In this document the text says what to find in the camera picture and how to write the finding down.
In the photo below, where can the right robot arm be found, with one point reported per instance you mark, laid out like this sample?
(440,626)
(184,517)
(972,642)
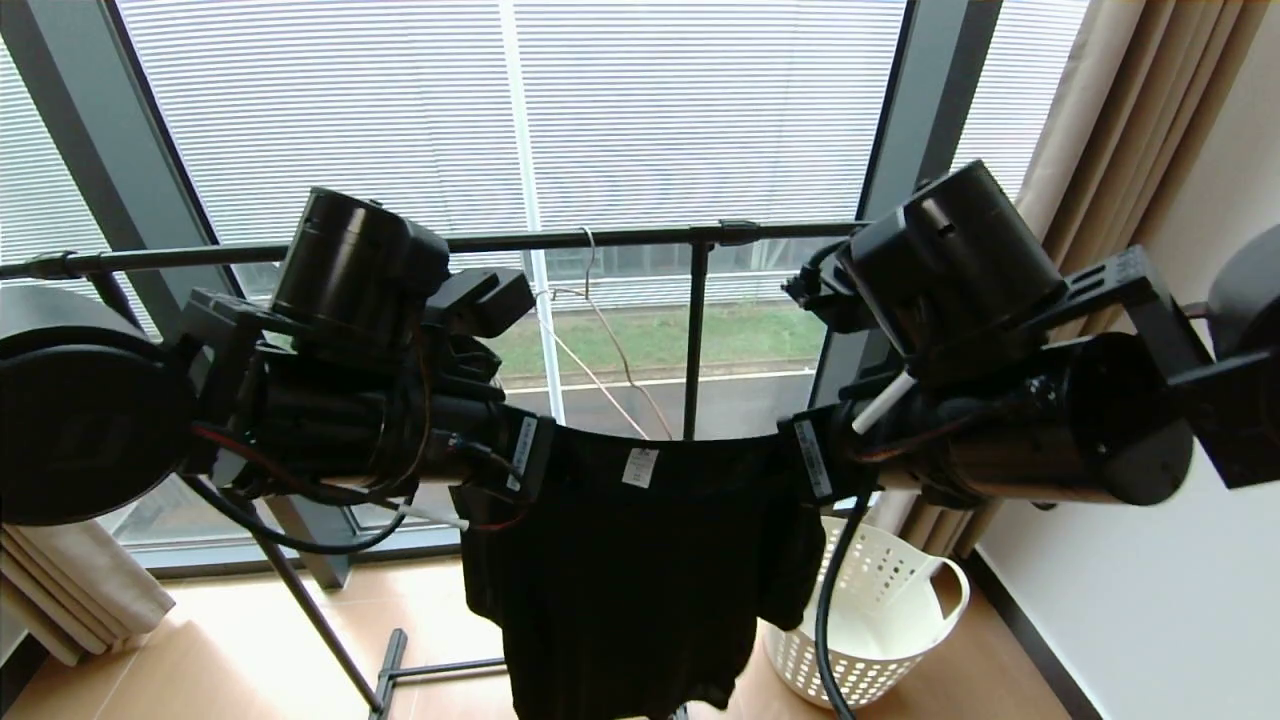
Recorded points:
(950,260)

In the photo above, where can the black short-sleeved shirt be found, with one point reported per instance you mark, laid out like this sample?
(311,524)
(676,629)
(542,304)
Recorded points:
(640,580)

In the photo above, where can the pink clothes hanger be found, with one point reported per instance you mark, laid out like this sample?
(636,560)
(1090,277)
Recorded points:
(588,295)

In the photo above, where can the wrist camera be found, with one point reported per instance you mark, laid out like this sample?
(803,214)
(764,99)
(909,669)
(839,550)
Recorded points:
(480,300)
(815,295)

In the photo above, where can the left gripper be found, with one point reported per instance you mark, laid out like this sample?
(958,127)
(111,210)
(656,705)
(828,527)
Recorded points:
(330,430)

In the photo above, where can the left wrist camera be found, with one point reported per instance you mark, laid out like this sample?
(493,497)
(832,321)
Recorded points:
(480,300)

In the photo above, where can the black clothes rack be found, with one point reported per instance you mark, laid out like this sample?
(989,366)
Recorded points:
(620,238)

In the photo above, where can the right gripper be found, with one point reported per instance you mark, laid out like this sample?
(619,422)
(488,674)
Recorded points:
(1050,430)

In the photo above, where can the white laundry basket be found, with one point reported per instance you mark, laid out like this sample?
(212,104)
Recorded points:
(890,630)

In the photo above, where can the beige curtain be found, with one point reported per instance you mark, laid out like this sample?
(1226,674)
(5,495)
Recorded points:
(70,590)
(1120,130)

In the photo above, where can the window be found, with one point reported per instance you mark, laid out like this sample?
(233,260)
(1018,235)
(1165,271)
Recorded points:
(700,100)

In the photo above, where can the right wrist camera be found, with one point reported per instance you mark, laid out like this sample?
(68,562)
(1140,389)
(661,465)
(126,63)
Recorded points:
(815,295)

